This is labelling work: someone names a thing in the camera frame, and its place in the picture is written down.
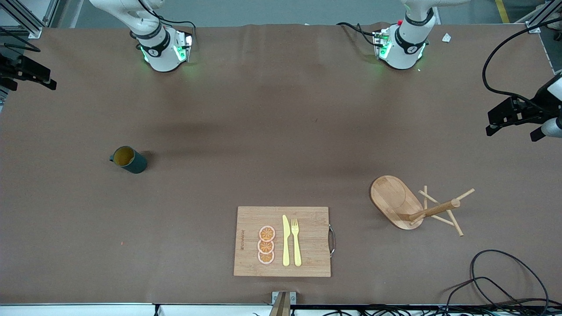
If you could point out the dark teal mug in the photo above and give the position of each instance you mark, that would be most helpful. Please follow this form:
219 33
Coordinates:
136 164

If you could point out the yellow plastic fork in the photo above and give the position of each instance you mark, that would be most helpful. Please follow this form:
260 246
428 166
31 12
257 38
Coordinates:
297 250

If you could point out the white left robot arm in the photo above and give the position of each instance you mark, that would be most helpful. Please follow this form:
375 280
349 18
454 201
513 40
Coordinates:
401 52

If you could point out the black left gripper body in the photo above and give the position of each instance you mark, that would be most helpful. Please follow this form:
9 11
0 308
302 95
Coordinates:
529 109

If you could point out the wooden mug rack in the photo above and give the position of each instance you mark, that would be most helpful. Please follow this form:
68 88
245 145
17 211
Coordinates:
390 197

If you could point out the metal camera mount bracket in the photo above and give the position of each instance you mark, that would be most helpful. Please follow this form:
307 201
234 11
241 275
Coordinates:
275 296

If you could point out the white paper scrap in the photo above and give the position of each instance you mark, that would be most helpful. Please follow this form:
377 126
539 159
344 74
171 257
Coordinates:
446 37

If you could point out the toy orange slice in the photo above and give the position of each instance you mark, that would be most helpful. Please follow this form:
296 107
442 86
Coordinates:
265 246
267 233
266 258

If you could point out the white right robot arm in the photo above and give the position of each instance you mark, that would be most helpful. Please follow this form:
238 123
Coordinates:
162 57

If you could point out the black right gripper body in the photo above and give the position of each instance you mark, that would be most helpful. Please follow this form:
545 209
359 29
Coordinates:
9 70

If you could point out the aluminium frame profile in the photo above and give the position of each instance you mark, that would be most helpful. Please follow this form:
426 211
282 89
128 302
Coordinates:
35 33
533 28

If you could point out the bamboo cutting board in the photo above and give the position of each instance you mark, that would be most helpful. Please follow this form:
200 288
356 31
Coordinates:
307 245

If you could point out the yellow plastic knife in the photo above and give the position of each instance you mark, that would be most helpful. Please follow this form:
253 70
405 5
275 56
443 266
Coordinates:
286 245

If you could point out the brown table mat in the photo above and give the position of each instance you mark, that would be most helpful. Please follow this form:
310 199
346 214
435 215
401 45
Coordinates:
175 197

